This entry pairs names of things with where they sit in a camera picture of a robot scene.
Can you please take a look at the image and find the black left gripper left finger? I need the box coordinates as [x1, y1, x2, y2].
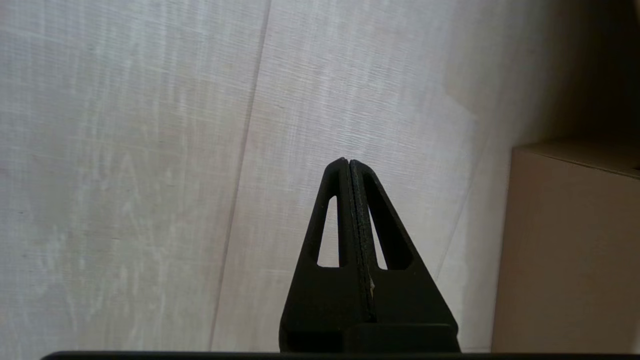
[279, 158, 373, 352]

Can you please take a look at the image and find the brown cardboard shoe box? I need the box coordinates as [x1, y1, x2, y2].
[491, 140, 640, 353]

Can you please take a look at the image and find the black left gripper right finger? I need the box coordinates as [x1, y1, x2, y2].
[349, 160, 459, 331]

